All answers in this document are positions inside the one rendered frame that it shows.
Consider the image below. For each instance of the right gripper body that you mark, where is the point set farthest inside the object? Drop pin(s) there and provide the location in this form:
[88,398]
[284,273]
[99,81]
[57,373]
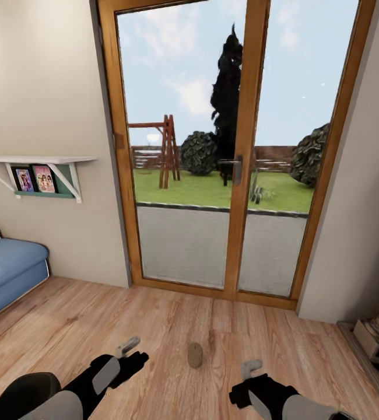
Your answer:
[241,393]

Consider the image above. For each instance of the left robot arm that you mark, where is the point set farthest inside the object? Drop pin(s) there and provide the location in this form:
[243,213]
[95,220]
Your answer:
[81,396]

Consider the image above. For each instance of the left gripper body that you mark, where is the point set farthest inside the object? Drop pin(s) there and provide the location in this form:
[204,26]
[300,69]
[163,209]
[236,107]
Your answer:
[133,364]

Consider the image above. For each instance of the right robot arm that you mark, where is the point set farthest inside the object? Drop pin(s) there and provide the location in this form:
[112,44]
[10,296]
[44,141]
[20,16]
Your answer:
[273,401]

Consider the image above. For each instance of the pillar candle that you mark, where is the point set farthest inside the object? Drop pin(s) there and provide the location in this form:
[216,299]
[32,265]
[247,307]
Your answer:
[195,352]

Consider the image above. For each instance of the cauldron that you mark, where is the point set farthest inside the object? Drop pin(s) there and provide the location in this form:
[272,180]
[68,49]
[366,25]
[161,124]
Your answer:
[27,393]

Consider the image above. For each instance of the picture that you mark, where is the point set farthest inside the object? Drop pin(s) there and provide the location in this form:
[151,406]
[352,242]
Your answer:
[43,178]
[23,178]

